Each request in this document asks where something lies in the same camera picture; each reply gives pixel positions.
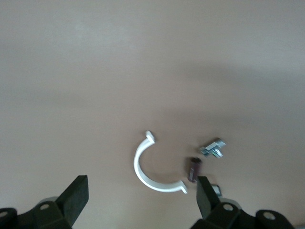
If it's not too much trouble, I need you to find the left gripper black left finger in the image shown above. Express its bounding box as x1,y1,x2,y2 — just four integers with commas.
0,175,90,229

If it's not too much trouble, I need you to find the dark brown rectangular block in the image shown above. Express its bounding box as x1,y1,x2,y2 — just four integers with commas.
187,156,203,184

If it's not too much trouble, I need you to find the small black switch white face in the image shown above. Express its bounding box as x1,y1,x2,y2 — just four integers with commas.
211,184,224,198

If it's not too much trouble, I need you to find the white half-ring pipe clamp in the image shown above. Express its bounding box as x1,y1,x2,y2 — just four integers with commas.
133,130,189,195

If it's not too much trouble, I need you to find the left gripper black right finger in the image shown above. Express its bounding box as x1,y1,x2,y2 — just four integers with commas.
190,176,295,229

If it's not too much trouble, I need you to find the silver metal T-bolt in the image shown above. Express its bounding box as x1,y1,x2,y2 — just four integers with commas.
199,137,226,158

